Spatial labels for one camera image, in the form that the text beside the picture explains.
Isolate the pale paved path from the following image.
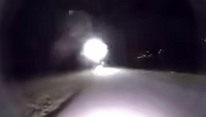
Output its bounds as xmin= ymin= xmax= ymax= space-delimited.
xmin=40 ymin=63 xmax=206 ymax=117

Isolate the bare dirt verge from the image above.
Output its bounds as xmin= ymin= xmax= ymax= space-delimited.
xmin=11 ymin=69 xmax=95 ymax=117

